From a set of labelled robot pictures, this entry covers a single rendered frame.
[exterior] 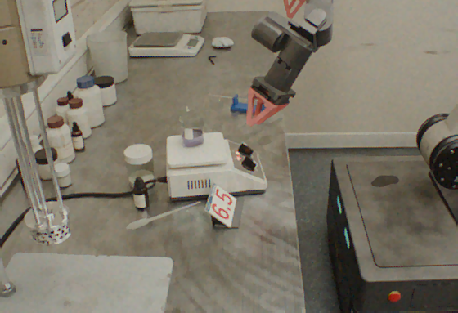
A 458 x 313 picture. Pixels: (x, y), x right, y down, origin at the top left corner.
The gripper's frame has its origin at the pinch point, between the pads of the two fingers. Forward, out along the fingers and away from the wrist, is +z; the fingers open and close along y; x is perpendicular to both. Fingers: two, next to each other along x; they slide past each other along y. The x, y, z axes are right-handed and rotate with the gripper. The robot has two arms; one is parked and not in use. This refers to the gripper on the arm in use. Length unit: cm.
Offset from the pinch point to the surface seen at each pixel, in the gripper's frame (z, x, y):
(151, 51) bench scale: 21, -65, -52
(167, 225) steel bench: 20.1, 3.2, 20.7
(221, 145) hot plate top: 6.4, -1.1, 6.4
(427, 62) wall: -23, 6, -171
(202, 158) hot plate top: 8.5, -0.9, 12.2
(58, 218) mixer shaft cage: 12, -1, 49
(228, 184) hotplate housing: 10.8, 5.4, 9.0
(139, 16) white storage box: 19, -89, -70
